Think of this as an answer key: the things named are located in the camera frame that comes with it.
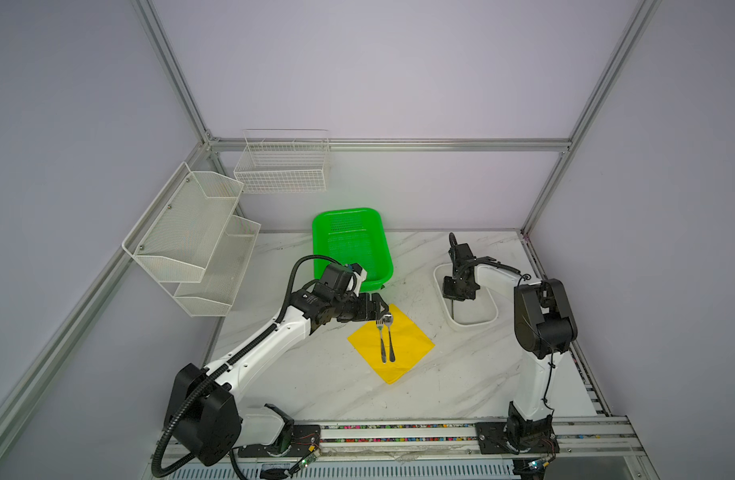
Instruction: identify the silver spoon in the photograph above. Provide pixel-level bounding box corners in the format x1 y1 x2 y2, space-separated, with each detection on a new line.
383 313 397 363

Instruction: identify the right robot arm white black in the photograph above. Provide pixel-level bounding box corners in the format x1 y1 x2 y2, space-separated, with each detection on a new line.
441 234 577 453

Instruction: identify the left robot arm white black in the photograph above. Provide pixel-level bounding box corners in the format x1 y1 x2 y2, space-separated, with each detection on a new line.
152 261 393 478

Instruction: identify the white rectangular dish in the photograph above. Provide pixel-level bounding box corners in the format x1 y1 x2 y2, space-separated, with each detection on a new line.
433 263 499 332

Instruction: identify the green plastic basket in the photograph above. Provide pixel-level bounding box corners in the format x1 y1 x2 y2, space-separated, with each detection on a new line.
312 208 393 292

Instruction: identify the white mesh two-tier shelf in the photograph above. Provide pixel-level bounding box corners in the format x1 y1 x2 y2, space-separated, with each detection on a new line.
122 163 261 317

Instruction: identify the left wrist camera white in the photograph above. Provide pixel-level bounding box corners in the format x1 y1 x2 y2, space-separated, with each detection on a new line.
349 263 368 296

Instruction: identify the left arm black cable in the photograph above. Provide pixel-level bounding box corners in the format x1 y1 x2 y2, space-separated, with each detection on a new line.
150 254 345 479

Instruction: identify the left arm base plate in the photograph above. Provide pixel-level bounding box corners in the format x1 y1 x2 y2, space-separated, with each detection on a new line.
235 424 322 458

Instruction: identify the white wire basket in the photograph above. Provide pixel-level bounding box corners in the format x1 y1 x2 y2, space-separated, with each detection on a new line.
234 129 331 194

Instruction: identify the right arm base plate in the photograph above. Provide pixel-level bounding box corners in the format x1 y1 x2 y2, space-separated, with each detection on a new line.
475 416 559 455

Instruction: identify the aluminium front rail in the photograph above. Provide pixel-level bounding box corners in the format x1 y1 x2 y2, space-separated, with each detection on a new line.
236 416 645 461

